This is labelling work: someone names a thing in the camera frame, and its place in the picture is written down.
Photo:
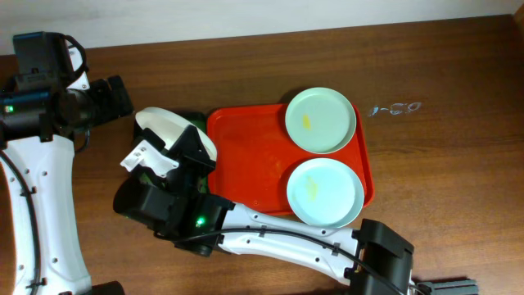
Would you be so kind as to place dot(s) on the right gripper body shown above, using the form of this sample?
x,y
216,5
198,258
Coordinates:
x,y
185,156

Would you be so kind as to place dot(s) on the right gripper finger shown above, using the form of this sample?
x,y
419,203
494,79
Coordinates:
x,y
190,153
148,135

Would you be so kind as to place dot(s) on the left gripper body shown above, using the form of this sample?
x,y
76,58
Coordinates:
x,y
113,95

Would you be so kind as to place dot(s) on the white round plate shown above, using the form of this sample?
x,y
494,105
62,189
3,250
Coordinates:
x,y
168,126

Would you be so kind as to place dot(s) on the light blue round plate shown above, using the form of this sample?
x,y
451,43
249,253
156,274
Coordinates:
x,y
325,192

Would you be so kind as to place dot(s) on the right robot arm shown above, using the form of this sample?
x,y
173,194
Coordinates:
x,y
371,260

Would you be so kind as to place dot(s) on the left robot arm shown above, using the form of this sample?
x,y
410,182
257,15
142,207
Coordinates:
x,y
39,181

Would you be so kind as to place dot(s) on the dark green plastic tray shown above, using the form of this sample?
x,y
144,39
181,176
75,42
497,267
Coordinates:
x,y
198,120

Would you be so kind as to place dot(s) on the red plastic tray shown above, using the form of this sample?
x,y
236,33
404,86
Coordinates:
x,y
255,157

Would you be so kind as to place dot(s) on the mint green round plate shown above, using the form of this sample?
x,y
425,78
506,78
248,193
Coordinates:
x,y
320,120

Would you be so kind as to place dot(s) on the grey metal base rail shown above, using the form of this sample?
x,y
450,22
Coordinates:
x,y
460,287

